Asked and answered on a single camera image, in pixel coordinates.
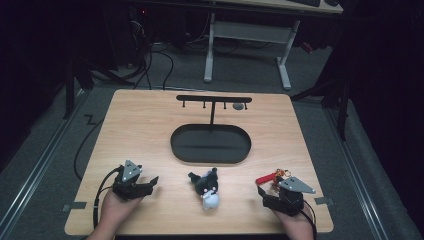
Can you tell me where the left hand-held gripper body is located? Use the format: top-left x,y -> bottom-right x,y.
112,159 -> 155,201

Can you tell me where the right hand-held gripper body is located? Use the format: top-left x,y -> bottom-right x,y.
261,176 -> 317,217

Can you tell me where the red strap keychain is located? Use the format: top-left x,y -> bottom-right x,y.
255,168 -> 293,187

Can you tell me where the black and white plush keychain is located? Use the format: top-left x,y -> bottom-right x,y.
187,167 -> 221,212

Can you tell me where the black hook rack with tray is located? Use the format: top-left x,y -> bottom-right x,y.
170,94 -> 253,165

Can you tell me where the person's right hand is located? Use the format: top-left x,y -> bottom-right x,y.
271,203 -> 315,238

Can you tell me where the person's left hand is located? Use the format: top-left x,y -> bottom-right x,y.
99,189 -> 145,232

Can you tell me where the grey tape strip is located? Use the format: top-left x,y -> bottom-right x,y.
314,196 -> 335,206
61,201 -> 88,213

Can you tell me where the black metal stand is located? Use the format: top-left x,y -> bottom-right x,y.
62,54 -> 136,121
290,74 -> 353,142

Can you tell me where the dark computer tower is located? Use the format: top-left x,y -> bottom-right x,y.
127,5 -> 152,69

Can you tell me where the white-framed wooden desk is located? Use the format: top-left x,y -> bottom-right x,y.
202,0 -> 344,91

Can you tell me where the black keyboard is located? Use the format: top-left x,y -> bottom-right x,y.
288,0 -> 322,8

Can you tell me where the left hand-held gripper cable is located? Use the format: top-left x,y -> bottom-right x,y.
92,166 -> 124,230

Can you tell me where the hand-held gripper cable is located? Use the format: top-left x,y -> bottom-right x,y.
301,199 -> 318,240
92,166 -> 124,230

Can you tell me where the right hand-held gripper cable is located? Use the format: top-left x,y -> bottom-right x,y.
301,199 -> 318,240

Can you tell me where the black floor cable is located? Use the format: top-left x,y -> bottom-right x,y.
73,114 -> 106,182

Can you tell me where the metal floor rail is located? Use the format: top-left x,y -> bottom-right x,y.
0,89 -> 87,236
324,106 -> 390,240

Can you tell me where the bundle of black cables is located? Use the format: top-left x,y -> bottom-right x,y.
132,41 -> 175,91

